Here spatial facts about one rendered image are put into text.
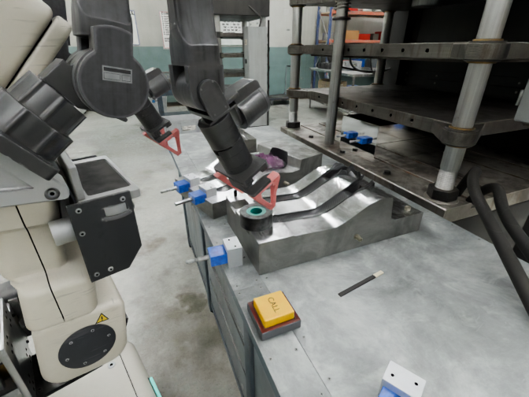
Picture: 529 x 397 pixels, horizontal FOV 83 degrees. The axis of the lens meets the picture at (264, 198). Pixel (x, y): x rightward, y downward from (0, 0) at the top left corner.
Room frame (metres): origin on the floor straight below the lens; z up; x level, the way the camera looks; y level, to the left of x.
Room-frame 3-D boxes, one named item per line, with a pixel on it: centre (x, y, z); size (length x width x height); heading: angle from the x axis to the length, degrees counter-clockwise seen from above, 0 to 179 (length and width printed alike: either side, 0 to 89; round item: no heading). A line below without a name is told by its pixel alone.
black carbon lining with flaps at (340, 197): (0.76, -0.15, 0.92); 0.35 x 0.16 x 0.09; 113
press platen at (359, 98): (1.63, -0.76, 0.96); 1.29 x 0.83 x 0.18; 23
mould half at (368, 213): (0.76, -0.17, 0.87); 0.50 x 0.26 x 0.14; 113
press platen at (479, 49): (1.63, -0.76, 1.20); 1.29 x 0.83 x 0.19; 23
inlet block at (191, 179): (0.92, 0.29, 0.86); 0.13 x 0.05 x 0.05; 130
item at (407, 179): (1.64, -0.75, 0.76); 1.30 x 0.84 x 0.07; 23
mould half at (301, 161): (1.05, 0.05, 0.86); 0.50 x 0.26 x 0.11; 130
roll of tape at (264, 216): (0.63, 0.02, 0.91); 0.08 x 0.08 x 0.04
